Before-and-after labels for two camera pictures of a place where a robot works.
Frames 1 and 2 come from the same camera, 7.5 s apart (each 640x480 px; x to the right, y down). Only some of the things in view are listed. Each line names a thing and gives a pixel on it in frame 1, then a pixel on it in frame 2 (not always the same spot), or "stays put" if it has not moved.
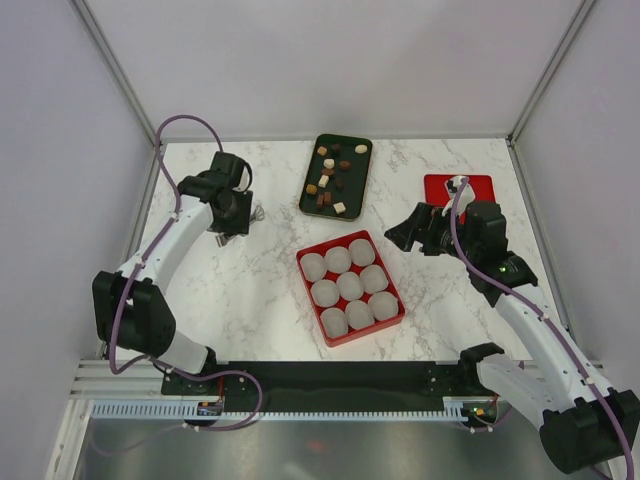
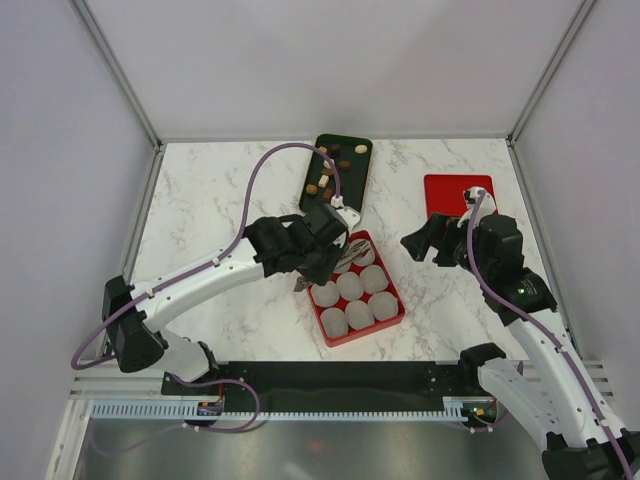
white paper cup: (362, 252) stays put
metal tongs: (257, 215) -> (361, 248)
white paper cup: (325, 292) stays put
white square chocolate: (323, 181) stays put
